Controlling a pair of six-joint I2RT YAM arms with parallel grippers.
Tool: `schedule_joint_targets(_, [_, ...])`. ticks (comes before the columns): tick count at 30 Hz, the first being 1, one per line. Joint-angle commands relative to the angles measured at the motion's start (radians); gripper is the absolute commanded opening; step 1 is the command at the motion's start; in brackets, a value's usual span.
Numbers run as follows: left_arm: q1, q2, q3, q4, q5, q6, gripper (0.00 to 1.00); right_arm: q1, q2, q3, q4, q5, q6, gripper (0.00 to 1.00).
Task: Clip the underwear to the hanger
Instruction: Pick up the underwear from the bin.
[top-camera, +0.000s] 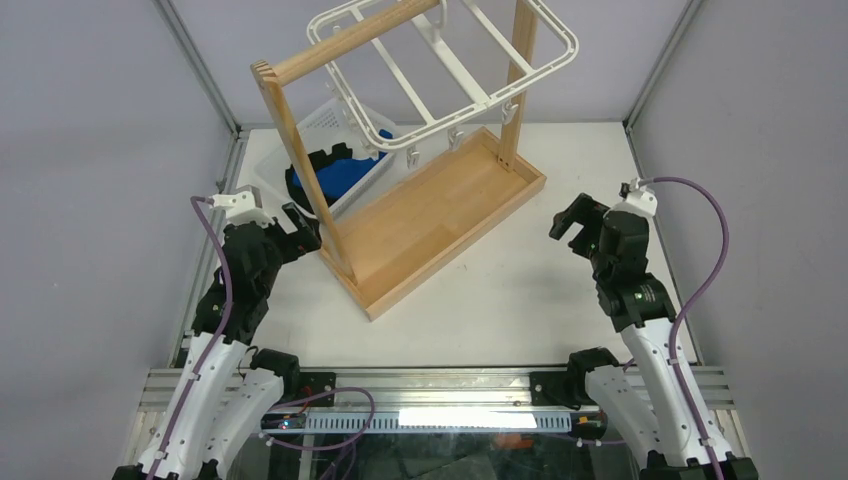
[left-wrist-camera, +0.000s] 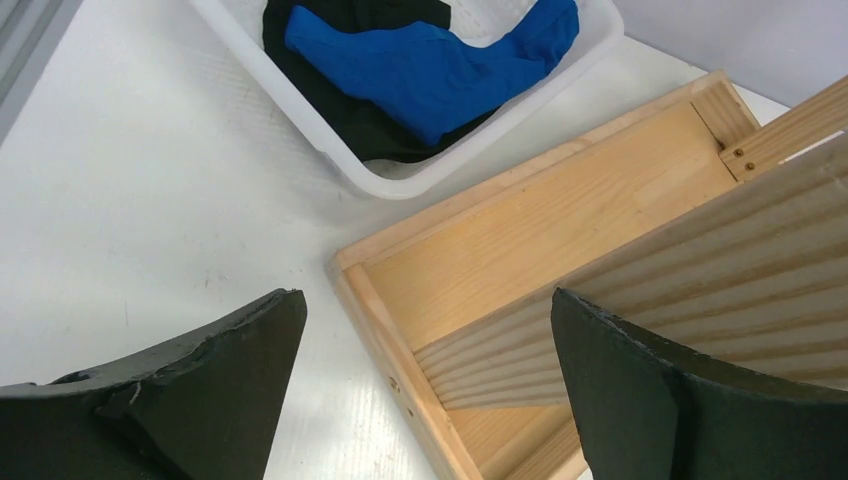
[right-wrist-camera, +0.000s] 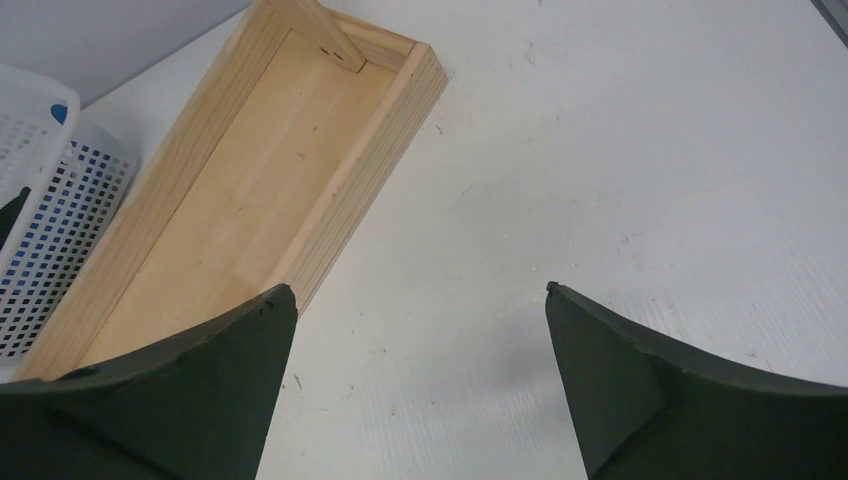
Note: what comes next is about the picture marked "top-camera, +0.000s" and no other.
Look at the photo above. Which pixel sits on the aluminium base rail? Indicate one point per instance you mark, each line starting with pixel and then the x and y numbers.
pixel 411 400

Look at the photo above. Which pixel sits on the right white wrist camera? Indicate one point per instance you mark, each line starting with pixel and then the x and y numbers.
pixel 637 199

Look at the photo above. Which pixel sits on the wooden hanger stand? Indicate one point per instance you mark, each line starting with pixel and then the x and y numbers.
pixel 393 244

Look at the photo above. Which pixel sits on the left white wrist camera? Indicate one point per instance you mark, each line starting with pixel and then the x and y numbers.
pixel 244 206

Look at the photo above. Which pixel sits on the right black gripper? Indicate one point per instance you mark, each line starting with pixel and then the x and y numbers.
pixel 583 206

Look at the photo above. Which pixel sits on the blue boxer underwear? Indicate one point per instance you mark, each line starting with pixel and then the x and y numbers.
pixel 338 171

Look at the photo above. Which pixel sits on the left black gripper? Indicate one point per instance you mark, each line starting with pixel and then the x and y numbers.
pixel 307 228

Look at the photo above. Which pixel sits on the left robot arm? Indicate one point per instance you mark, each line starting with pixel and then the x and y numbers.
pixel 201 434

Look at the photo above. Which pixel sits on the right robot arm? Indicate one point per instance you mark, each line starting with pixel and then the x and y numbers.
pixel 671 433

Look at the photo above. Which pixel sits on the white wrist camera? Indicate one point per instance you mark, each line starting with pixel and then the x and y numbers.
pixel 637 199
pixel 244 206

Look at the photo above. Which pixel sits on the white perforated plastic basket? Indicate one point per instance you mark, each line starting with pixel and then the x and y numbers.
pixel 329 124

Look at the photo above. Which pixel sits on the white plastic clip hanger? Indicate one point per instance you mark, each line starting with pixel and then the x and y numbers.
pixel 456 63

